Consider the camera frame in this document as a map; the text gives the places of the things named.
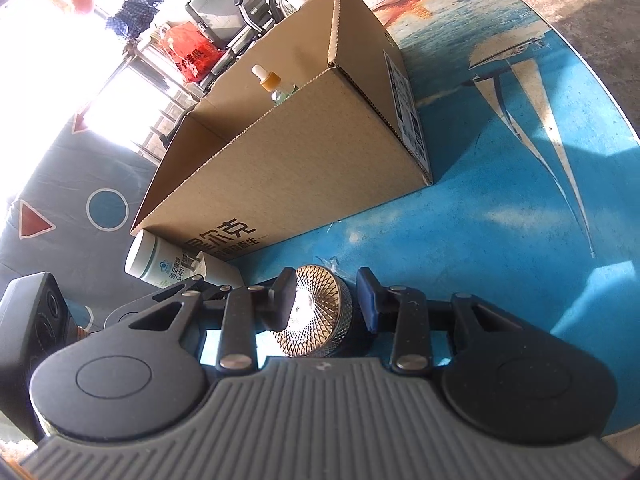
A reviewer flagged green dropper bottle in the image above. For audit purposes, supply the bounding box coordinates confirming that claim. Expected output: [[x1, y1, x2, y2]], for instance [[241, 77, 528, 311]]
[[252, 64, 298, 105]]

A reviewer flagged white supplement bottle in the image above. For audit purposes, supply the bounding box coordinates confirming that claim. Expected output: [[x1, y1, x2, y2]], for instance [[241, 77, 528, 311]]
[[125, 230, 198, 288]]

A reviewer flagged wheelchair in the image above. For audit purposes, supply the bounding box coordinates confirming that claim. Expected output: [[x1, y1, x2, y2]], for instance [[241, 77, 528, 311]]
[[186, 0, 296, 84]]

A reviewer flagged red plastic bag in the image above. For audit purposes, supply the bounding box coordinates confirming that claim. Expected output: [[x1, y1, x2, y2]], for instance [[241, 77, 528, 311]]
[[160, 22, 224, 82]]

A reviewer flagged rose gold lid jar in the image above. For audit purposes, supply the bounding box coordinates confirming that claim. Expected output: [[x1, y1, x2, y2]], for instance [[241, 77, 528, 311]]
[[273, 264, 374, 358]]

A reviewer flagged brown cardboard box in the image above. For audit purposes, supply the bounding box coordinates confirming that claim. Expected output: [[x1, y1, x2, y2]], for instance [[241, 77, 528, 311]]
[[132, 0, 433, 260]]

